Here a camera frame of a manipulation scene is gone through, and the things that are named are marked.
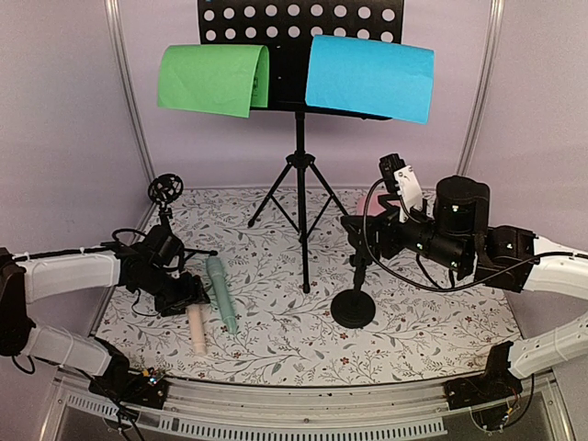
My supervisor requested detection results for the pink plate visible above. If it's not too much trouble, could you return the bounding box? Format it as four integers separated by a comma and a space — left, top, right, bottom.
356, 190, 387, 216

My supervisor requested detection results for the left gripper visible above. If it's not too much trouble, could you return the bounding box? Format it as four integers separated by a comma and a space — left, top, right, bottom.
135, 264, 210, 317

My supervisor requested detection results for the right aluminium frame post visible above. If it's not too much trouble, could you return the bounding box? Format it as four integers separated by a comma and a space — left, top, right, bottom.
456, 0, 505, 176

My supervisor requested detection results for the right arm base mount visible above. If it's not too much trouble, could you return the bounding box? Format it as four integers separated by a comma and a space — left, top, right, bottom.
443, 373, 523, 433

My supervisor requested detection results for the black music stand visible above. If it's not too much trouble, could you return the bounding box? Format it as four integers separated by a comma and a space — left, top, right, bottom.
196, 1, 404, 292

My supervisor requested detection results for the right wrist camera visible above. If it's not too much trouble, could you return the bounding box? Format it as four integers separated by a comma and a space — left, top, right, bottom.
379, 153, 425, 223

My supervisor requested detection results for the black shock mount tripod stand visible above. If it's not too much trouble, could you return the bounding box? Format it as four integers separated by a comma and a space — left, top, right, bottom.
147, 173, 219, 263

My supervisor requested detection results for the floral table mat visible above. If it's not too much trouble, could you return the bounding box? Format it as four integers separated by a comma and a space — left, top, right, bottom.
96, 189, 521, 387

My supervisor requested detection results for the blue paper sheet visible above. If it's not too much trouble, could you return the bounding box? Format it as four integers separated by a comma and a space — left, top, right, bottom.
305, 35, 435, 124

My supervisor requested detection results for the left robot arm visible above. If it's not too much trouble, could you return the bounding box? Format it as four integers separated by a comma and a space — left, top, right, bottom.
1, 225, 209, 399

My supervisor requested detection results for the aluminium frame post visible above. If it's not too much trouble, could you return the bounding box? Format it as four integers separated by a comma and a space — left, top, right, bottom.
103, 0, 160, 198
456, 0, 505, 176

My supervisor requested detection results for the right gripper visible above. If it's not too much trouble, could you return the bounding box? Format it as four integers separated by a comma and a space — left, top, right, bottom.
340, 194, 469, 274

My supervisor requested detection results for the mint green toy microphone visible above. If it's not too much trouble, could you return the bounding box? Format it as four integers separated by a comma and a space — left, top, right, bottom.
206, 255, 238, 334

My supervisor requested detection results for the green paper sheet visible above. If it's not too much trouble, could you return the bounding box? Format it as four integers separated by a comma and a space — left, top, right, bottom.
157, 44, 270, 118

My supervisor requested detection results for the aluminium front rail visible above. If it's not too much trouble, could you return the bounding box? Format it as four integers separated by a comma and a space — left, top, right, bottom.
55, 379, 558, 440

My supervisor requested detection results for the black round base mic stand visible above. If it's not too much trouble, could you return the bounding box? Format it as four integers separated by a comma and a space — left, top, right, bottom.
330, 238, 379, 329

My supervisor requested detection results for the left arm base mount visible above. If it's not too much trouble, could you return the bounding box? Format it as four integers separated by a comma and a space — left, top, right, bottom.
88, 368, 169, 410

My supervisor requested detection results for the left aluminium frame post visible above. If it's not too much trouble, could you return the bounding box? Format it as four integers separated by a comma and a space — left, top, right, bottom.
103, 0, 160, 198

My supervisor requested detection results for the beige toy microphone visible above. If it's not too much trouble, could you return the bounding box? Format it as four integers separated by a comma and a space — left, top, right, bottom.
187, 304, 208, 356

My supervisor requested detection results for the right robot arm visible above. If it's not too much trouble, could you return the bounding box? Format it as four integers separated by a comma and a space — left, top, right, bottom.
331, 172, 587, 408

